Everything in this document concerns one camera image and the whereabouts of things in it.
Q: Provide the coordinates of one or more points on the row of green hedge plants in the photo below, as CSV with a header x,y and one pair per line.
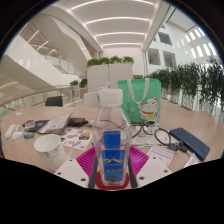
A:
x,y
193,83

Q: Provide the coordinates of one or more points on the white chair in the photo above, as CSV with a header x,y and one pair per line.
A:
x,y
90,100

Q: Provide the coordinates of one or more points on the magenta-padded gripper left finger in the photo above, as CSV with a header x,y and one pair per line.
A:
x,y
74,171

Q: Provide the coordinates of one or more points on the small red and black case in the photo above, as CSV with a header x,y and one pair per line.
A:
x,y
28,124

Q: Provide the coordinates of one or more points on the black power bank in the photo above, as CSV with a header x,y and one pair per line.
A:
x,y
77,122

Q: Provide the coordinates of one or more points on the colourful sticker sheet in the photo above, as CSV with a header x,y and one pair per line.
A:
x,y
78,139

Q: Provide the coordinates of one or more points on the planter box with plants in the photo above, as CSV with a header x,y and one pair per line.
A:
x,y
79,85

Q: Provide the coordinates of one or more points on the clear blue-labelled water bottle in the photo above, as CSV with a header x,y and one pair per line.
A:
x,y
111,143

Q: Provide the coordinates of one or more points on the green tote bag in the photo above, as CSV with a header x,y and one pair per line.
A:
x,y
141,100

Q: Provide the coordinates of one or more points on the black tablet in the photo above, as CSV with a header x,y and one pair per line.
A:
x,y
38,125

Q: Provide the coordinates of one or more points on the dark blue keyboard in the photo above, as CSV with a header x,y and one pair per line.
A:
x,y
191,143

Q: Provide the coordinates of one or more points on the white patterned mug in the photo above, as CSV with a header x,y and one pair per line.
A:
x,y
50,151

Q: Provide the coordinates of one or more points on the white power strip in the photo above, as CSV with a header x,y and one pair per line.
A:
x,y
9,131

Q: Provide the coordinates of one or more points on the small white packet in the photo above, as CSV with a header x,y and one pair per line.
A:
x,y
191,160

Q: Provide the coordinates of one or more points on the small teal marker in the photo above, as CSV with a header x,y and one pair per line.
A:
x,y
28,135

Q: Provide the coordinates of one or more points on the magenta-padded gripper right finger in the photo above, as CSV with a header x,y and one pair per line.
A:
x,y
151,170

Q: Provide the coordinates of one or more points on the open booklet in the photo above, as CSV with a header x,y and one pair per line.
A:
x,y
55,124

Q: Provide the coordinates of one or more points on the black chair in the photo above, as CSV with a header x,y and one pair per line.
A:
x,y
54,101

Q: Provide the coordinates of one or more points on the flat round red coaster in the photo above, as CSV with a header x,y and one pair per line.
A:
x,y
113,187

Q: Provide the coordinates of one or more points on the white computer mouse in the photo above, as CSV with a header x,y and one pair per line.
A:
x,y
16,135

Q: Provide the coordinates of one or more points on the white cabinet with plants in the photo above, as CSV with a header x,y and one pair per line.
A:
x,y
110,75

